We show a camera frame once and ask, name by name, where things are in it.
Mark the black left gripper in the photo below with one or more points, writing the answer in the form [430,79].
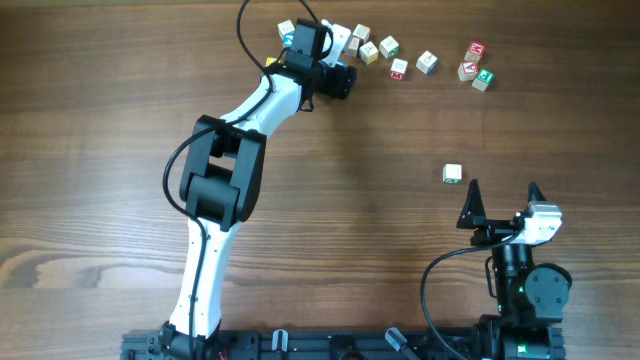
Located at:
[345,84]

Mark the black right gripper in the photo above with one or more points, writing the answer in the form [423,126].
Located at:
[474,215]

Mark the blue N wooden block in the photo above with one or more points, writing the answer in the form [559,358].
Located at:
[288,40]

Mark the yellow top wooden block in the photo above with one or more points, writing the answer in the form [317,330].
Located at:
[270,61]

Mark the blue framed wooden block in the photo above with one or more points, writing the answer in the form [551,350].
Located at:
[352,48]

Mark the green sided white block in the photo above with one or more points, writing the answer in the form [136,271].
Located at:
[452,173]

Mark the blue D wooden block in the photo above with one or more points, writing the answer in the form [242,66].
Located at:
[426,62]

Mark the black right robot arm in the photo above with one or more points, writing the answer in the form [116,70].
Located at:
[530,296]

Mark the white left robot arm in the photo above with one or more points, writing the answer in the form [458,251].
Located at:
[221,180]

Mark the plain top wooden block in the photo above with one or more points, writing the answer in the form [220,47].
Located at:
[284,28]

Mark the yellow letter wooden block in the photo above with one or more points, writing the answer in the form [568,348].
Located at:
[368,53]

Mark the red sided wooden block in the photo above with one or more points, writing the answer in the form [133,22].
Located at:
[362,32]

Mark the green letter wooden block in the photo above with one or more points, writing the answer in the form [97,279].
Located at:
[389,47]

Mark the red M wooden block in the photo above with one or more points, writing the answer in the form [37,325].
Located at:
[398,69]

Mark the green F wooden block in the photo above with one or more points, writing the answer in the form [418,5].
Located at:
[483,80]

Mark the red A wooden block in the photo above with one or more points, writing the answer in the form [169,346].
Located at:
[467,71]

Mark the red W wooden block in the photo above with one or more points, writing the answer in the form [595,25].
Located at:
[475,52]

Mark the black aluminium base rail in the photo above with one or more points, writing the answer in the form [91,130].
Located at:
[393,344]

